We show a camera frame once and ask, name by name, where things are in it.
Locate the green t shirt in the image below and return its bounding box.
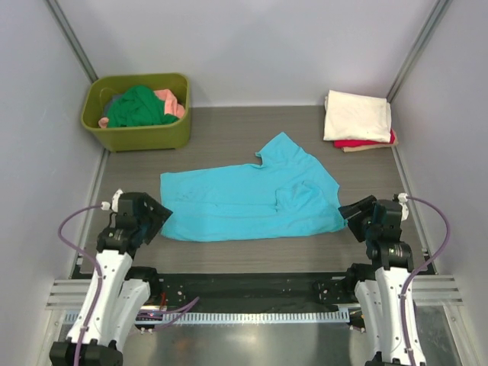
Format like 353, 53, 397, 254
105, 85, 180, 128

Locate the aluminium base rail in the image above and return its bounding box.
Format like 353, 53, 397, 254
46, 274, 463, 310

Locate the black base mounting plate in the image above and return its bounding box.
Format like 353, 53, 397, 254
144, 271, 367, 308

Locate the right aluminium frame post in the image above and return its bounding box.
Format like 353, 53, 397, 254
387, 0, 453, 103

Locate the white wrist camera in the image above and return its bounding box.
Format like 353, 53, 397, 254
101, 189, 124, 213
393, 192, 409, 221

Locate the salmon pink t shirt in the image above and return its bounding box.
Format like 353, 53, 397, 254
98, 88, 187, 128

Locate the folded red t shirt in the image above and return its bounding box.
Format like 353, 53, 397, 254
333, 140, 390, 149

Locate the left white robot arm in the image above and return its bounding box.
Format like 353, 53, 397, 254
49, 190, 172, 365

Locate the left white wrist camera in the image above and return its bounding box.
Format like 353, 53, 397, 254
101, 189, 124, 213

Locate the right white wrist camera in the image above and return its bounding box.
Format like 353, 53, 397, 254
393, 192, 409, 221

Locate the white slotted cable duct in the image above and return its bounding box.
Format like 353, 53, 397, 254
134, 309, 350, 327

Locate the aluminium frame post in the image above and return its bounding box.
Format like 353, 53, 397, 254
387, 0, 453, 103
44, 0, 98, 82

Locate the folded tan t shirt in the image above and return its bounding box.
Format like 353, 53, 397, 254
341, 130, 398, 153

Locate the olive green plastic bin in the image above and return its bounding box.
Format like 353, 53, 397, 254
81, 72, 191, 153

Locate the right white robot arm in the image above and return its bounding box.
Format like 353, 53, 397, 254
339, 193, 426, 365

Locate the left aluminium frame post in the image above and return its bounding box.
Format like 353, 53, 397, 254
44, 0, 98, 82

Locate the light blue t shirt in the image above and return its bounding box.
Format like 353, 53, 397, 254
160, 133, 347, 242

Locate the folded cream t shirt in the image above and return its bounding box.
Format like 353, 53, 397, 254
323, 90, 392, 143

